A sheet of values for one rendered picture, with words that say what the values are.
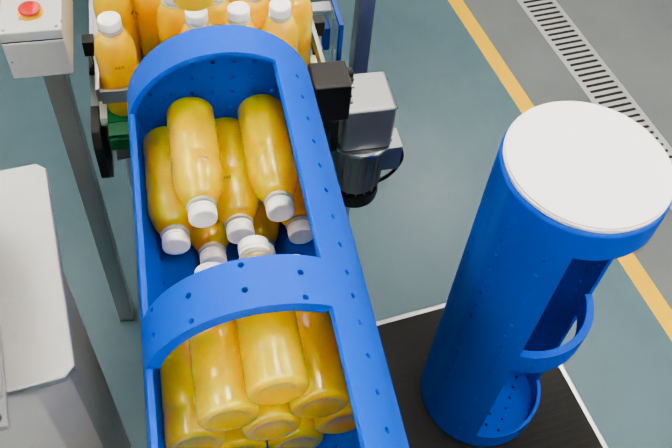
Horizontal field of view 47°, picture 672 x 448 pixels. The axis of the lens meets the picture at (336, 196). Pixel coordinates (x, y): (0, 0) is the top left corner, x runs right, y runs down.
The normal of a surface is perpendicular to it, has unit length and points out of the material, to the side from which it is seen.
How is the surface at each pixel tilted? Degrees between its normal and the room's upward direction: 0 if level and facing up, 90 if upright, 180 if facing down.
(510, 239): 90
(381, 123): 90
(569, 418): 0
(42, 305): 0
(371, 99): 0
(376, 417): 44
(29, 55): 90
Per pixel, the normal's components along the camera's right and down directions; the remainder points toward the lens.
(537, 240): -0.59, 0.61
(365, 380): 0.70, -0.53
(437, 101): 0.06, -0.62
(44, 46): 0.20, 0.77
